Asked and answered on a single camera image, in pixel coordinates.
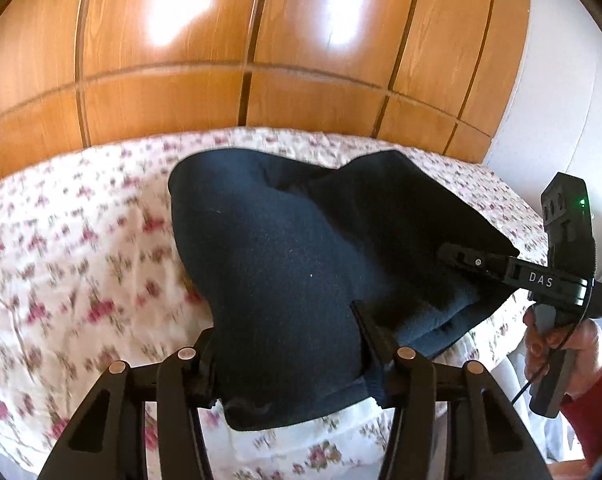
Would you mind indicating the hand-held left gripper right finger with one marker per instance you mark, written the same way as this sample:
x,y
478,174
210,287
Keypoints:
x,y
368,332

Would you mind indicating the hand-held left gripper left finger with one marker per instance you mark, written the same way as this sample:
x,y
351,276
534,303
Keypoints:
x,y
181,390

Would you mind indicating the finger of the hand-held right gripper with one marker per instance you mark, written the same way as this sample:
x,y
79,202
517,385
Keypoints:
x,y
473,260

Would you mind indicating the black pants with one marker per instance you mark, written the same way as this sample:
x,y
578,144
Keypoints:
x,y
291,270

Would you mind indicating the person's right forearm red sleeve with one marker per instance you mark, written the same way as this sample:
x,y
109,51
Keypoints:
x,y
598,410

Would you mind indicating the person's right hand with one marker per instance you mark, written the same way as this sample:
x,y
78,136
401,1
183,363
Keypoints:
x,y
588,355

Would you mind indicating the floral bed sheet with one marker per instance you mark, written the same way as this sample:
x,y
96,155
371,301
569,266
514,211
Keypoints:
x,y
81,260

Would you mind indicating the white bed sheet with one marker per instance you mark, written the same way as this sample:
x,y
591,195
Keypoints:
x,y
531,435

